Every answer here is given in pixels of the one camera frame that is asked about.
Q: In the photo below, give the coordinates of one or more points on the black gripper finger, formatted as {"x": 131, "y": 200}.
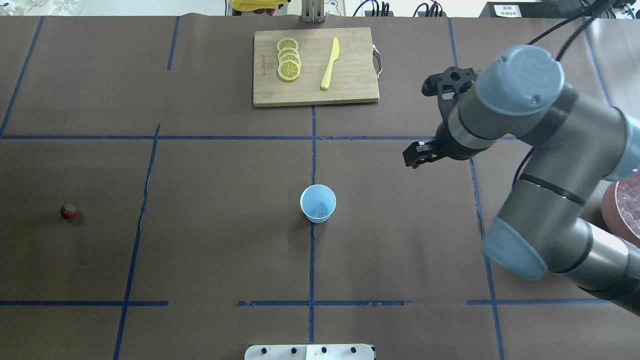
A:
{"x": 418, "y": 153}

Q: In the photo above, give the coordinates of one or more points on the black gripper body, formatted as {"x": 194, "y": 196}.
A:
{"x": 454, "y": 146}

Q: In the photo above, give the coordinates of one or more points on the red strawberry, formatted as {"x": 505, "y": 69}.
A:
{"x": 68, "y": 211}

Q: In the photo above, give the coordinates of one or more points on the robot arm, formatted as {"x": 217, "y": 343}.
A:
{"x": 577, "y": 141}

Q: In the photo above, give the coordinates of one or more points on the light blue plastic cup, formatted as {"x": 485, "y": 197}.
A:
{"x": 317, "y": 203}

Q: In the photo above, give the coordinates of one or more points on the pink bowl of ice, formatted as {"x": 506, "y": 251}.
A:
{"x": 620, "y": 208}

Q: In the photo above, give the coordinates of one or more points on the wooden cutting board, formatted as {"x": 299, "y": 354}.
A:
{"x": 354, "y": 79}

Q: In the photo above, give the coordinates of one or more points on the yellow plastic knife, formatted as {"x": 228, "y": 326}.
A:
{"x": 333, "y": 57}

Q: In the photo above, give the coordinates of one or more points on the yellow cloth bag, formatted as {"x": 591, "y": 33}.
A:
{"x": 252, "y": 5}

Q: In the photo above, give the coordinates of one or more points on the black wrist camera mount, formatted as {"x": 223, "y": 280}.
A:
{"x": 448, "y": 86}

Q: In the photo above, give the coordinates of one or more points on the aluminium frame post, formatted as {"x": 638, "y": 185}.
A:
{"x": 313, "y": 11}

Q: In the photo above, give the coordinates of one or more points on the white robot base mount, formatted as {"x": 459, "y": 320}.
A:
{"x": 337, "y": 351}

